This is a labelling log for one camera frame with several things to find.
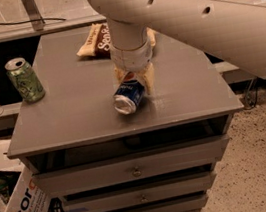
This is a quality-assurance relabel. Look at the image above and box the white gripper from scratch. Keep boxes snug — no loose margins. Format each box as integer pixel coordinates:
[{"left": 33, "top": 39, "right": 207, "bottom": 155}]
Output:
[{"left": 110, "top": 40, "right": 155, "bottom": 95}]

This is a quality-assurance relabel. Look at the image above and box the blue pepsi can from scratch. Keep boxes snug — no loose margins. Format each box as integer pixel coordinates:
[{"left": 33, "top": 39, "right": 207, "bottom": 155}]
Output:
[{"left": 113, "top": 72, "right": 145, "bottom": 115}]

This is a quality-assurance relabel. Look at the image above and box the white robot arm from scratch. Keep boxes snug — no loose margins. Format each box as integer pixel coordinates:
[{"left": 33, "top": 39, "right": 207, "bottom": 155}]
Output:
[{"left": 88, "top": 0, "right": 266, "bottom": 79}]

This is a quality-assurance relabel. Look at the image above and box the green soda can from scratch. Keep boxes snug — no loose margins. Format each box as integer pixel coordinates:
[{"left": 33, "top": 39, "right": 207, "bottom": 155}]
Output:
[{"left": 5, "top": 57, "right": 46, "bottom": 103}]

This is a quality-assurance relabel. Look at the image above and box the brown chip bag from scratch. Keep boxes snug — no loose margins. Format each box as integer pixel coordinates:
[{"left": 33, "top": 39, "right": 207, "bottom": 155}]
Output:
[{"left": 71, "top": 13, "right": 159, "bottom": 63}]

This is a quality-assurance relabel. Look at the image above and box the grey drawer cabinet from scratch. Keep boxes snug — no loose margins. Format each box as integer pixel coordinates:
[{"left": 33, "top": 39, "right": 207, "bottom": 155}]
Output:
[{"left": 8, "top": 27, "right": 243, "bottom": 212}]

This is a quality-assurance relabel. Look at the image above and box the black cable on floor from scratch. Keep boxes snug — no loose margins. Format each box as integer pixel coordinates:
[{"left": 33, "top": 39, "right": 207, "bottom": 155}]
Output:
[{"left": 0, "top": 2, "right": 67, "bottom": 34}]

